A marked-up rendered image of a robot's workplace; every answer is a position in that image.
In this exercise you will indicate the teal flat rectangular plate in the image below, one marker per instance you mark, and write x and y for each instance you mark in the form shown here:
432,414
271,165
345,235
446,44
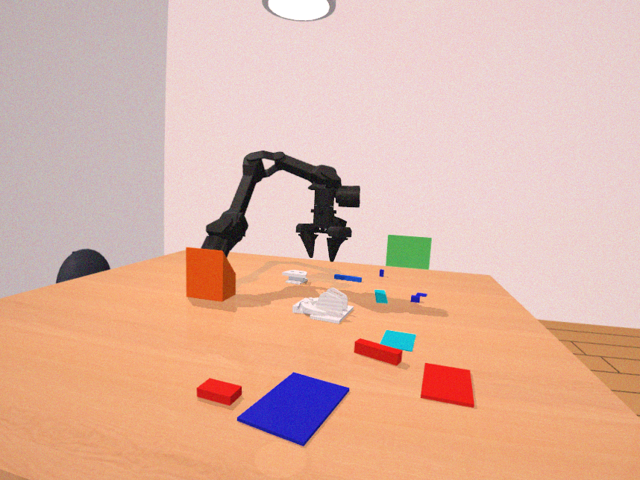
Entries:
399,340

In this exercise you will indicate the teal flat bar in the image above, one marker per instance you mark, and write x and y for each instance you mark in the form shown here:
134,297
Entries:
380,296

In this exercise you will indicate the blue flat bar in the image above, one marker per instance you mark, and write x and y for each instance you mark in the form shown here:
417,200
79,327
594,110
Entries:
348,278

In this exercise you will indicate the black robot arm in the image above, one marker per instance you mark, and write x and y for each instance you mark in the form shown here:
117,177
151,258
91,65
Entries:
225,232

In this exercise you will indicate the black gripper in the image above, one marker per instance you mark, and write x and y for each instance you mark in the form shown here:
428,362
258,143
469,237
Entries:
323,218

